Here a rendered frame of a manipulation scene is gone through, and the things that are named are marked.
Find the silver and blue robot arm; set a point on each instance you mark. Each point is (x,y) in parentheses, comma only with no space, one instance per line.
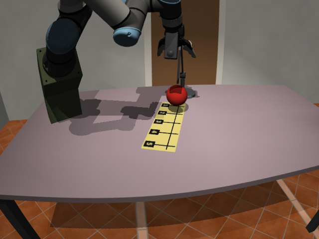
(126,17)

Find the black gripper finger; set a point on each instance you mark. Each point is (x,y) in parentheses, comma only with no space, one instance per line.
(160,47)
(187,45)

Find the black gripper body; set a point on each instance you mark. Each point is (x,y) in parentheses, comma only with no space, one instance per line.
(181,33)

